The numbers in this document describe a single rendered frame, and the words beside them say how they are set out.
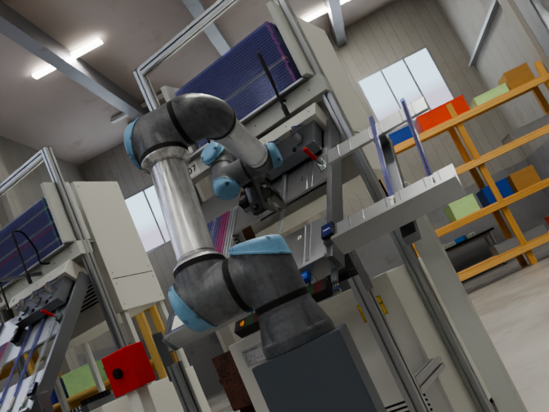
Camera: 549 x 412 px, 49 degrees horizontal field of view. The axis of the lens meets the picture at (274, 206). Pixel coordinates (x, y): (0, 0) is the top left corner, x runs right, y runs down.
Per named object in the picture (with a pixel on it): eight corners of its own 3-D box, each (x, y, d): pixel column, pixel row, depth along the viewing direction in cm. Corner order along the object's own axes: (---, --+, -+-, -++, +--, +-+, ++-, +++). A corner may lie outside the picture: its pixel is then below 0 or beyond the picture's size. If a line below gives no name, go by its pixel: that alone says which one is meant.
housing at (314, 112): (337, 139, 222) (314, 113, 215) (240, 199, 244) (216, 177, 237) (337, 127, 228) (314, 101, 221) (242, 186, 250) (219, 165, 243)
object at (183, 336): (339, 270, 170) (324, 256, 167) (179, 349, 201) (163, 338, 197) (339, 266, 171) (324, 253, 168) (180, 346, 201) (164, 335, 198)
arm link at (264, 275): (301, 287, 113) (271, 223, 116) (239, 316, 116) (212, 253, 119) (312, 284, 125) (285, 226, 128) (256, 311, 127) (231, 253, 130)
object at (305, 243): (333, 261, 170) (327, 255, 169) (174, 342, 200) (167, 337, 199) (333, 217, 184) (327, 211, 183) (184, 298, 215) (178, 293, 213)
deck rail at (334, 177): (345, 266, 170) (332, 254, 167) (339, 270, 170) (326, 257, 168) (340, 128, 223) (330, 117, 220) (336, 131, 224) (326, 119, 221)
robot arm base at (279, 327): (332, 331, 110) (309, 282, 112) (259, 364, 112) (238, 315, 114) (338, 325, 125) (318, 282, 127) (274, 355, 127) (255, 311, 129)
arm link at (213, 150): (200, 167, 180) (197, 150, 186) (225, 185, 186) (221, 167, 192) (218, 151, 177) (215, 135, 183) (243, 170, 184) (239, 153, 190)
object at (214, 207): (336, 185, 199) (328, 176, 197) (197, 266, 229) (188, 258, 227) (336, 130, 224) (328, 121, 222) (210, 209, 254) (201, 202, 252)
